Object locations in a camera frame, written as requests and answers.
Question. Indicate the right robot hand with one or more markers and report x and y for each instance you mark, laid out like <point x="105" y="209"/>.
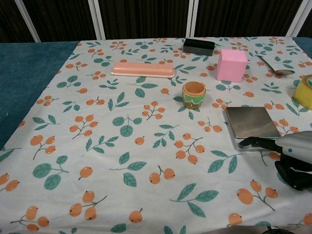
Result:
<point x="292" y="146"/>

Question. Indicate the silver digital kitchen scale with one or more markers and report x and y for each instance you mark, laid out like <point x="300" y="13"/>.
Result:
<point x="251" y="122"/>

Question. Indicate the orange and green cup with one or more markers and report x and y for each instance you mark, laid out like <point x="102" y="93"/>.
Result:
<point x="193" y="95"/>

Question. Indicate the yellow tape roll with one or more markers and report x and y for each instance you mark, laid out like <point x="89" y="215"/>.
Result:
<point x="303" y="93"/>

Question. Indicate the metal spoon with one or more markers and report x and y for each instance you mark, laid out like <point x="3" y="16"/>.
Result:
<point x="275" y="67"/>

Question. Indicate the pink rectangular block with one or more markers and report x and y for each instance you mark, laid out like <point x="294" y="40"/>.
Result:
<point x="231" y="64"/>

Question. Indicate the black rectangular tin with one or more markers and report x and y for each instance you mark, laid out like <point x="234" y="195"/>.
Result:
<point x="198" y="46"/>

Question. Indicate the pink long lidded box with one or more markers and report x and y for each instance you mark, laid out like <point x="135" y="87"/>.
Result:
<point x="143" y="69"/>

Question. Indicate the floral fruit print tablecloth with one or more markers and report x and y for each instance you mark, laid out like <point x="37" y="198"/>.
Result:
<point x="122" y="146"/>

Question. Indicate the teal table cover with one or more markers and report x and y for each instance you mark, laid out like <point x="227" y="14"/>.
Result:
<point x="26" y="80"/>

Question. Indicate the white folding screen frame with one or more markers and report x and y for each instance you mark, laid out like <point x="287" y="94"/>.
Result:
<point x="98" y="19"/>

